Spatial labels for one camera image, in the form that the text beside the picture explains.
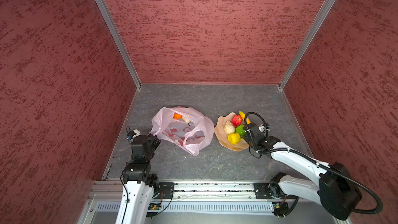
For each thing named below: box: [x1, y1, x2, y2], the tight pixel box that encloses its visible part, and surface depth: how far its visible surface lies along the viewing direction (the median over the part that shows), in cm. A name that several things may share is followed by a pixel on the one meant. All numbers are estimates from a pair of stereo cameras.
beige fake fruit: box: [223, 120, 236, 135], surface depth 93 cm
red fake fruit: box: [231, 114, 243, 128], surface depth 94 cm
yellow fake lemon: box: [227, 132, 244, 145], surface depth 89 cm
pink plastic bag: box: [149, 106, 216, 156], surface depth 81 cm
